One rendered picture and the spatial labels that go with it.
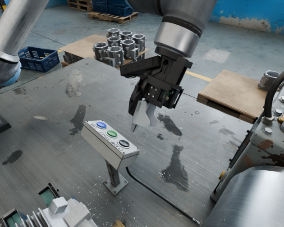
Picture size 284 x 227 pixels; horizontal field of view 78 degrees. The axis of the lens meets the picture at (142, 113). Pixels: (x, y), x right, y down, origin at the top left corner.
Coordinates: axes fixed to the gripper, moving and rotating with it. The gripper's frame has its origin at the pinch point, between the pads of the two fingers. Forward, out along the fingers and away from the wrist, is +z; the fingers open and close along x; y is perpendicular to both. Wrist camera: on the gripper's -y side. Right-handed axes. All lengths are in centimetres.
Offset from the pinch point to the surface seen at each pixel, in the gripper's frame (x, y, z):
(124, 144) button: -0.8, 0.6, 5.2
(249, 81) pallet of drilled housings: 242, -11, -44
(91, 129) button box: -3.6, -9.7, 6.6
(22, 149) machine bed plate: -3, -47, 39
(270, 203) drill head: -0.7, 31.0, -3.3
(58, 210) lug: -17.5, 3.3, 15.4
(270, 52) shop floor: 390, -23, -123
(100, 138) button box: -3.6, -5.5, 7.0
